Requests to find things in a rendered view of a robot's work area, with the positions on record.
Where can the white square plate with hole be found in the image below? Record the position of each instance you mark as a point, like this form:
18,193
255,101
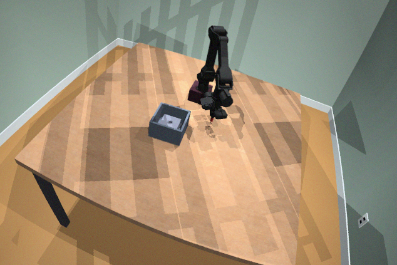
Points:
170,121

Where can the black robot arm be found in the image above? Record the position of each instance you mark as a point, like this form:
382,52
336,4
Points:
223,75

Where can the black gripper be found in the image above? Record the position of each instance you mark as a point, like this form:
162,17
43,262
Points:
217,112

